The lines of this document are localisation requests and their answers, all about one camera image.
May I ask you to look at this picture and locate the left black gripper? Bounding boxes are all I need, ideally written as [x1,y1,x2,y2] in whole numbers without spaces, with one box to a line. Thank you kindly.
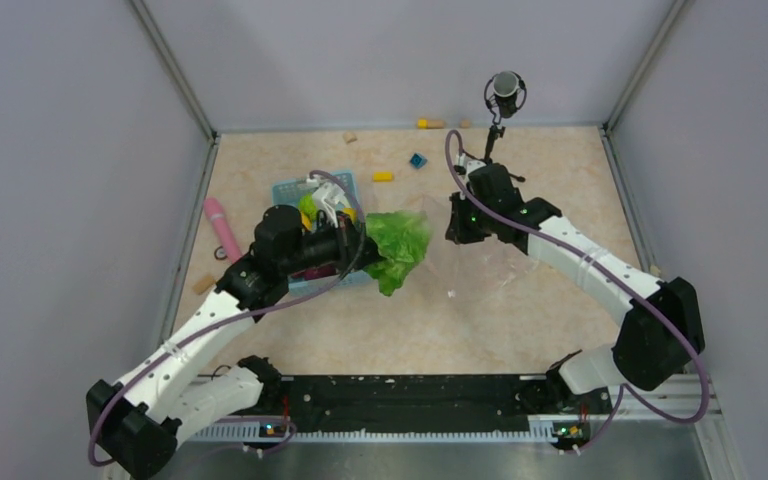
[281,209,390,275]

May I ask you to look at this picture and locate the green lettuce toy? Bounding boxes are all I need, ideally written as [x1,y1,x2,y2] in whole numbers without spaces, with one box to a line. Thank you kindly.
[363,210,432,297]

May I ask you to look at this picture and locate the yellow mango toy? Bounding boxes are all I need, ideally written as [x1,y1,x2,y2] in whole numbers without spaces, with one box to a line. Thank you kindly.
[341,207,357,224]

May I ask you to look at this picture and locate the clear zip top bag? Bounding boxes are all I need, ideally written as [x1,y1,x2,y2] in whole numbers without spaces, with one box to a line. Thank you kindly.
[395,195,538,301]

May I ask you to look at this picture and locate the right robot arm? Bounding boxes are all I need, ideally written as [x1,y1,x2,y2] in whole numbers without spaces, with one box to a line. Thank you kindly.
[446,160,705,412]

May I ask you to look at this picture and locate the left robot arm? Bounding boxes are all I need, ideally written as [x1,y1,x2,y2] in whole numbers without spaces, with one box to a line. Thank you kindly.
[86,205,380,479]

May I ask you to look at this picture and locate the green lime toy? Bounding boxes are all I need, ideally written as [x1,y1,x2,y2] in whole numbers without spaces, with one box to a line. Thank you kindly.
[298,193,318,222]

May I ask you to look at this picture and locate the yellow block on table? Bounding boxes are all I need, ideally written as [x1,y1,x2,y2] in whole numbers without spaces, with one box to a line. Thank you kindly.
[372,172,394,183]

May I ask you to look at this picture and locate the blue square block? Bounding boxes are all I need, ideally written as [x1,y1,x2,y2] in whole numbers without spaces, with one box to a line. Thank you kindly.
[409,153,428,169]

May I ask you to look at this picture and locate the blue plastic basket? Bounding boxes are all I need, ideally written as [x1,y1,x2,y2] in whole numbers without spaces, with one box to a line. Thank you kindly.
[271,170,361,297]

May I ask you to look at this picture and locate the yellow wooden cylinder block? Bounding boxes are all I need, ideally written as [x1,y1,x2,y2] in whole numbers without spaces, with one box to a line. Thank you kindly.
[416,118,446,130]

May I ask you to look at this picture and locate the pink cylinder toy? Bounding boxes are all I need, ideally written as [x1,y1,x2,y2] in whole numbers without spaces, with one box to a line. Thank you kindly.
[203,197,243,263]

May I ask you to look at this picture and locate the black microphone on tripod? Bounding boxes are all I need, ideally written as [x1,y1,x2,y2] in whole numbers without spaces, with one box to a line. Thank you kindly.
[457,70,528,164]

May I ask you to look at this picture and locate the wooden block left edge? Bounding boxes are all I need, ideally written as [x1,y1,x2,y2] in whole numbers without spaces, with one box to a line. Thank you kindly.
[192,274,216,295]

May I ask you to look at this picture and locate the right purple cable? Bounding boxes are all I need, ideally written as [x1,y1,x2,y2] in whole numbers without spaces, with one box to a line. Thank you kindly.
[444,129,712,425]

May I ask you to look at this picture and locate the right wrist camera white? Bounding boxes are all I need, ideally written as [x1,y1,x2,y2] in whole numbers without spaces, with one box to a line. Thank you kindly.
[454,152,486,182]

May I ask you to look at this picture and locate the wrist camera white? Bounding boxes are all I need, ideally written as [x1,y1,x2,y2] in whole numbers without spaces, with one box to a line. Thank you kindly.
[305,175,350,227]
[454,152,486,182]

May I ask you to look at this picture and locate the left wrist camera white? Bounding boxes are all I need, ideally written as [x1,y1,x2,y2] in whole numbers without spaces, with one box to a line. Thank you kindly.
[305,175,350,227]

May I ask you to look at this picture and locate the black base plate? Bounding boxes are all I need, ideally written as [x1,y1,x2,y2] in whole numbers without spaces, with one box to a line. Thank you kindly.
[218,374,614,437]

